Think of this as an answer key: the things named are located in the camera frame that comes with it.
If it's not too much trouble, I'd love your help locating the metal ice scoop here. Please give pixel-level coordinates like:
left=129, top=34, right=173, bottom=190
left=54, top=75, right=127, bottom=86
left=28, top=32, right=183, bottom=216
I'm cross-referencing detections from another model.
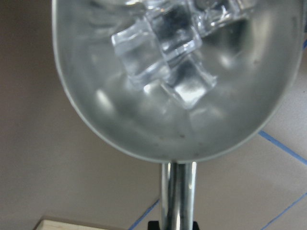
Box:
left=52, top=0, right=307, bottom=230

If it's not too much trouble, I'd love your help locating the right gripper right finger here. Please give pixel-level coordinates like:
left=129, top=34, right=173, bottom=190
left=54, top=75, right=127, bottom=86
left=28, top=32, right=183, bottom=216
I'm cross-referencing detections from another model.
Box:
left=192, top=221, right=199, bottom=230

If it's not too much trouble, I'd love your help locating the wooden cutting board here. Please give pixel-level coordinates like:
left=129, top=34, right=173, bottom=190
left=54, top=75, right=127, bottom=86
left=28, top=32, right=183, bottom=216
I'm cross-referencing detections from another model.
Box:
left=33, top=216, right=154, bottom=230

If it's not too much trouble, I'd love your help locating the clear ice cubes pile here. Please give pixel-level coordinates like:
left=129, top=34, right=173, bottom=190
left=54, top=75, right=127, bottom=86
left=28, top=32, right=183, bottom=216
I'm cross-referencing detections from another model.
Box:
left=91, top=0, right=255, bottom=110

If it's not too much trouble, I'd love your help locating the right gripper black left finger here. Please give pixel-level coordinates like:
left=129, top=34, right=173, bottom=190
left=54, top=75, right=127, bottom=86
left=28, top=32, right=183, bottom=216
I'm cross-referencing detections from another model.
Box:
left=147, top=220, right=160, bottom=230

